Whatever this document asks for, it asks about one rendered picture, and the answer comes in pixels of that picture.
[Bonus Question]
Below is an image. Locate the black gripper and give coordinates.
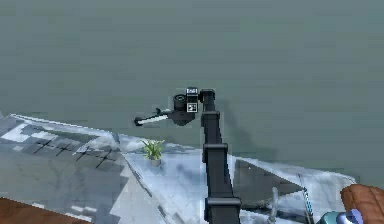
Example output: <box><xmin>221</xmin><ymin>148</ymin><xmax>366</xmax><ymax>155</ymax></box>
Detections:
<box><xmin>133</xmin><ymin>93</ymin><xmax>202</xmax><ymax>127</ymax></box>

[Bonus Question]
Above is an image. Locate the dark grey sink basin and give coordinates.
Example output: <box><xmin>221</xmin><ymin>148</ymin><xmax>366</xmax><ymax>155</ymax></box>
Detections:
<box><xmin>233</xmin><ymin>157</ymin><xmax>306</xmax><ymax>209</ymax></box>

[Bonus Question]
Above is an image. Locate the blue purple rounded object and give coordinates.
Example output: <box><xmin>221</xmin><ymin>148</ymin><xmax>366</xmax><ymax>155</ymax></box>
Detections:
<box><xmin>335</xmin><ymin>208</ymin><xmax>365</xmax><ymax>224</ymax></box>

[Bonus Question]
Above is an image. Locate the thin blue striped stick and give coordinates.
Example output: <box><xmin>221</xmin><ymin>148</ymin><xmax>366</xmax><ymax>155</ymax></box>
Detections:
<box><xmin>297</xmin><ymin>173</ymin><xmax>315</xmax><ymax>224</ymax></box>

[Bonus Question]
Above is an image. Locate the brown rounded object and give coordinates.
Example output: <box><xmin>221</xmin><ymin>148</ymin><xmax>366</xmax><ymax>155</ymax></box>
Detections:
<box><xmin>339</xmin><ymin>183</ymin><xmax>384</xmax><ymax>224</ymax></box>

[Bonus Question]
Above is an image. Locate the grey sink faucet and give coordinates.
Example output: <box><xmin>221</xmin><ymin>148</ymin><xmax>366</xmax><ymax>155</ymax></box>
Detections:
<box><xmin>268</xmin><ymin>186</ymin><xmax>280</xmax><ymax>224</ymax></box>

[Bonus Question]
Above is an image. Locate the green houseplant in grey pot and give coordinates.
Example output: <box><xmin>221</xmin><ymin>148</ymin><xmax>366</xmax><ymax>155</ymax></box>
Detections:
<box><xmin>141</xmin><ymin>138</ymin><xmax>166</xmax><ymax>168</ymax></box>

